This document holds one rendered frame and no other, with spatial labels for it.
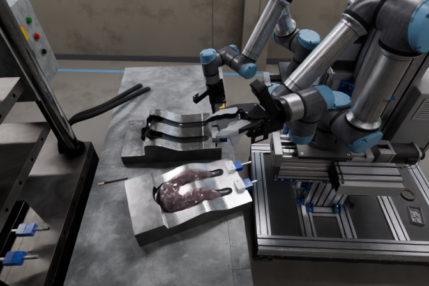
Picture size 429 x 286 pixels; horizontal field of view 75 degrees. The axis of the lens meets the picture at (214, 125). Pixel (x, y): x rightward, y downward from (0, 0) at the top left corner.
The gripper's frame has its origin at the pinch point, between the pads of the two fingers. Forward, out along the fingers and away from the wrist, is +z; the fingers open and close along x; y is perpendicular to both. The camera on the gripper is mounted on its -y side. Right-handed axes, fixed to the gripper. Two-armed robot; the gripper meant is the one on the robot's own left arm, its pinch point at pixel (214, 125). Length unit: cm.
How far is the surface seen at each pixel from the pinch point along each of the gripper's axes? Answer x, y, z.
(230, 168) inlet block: 31, 54, -18
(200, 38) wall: 259, 79, -87
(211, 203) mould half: 18, 55, -3
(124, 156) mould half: 60, 52, 26
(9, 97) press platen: 62, 9, 58
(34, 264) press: 28, 64, 69
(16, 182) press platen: 46, 36, 65
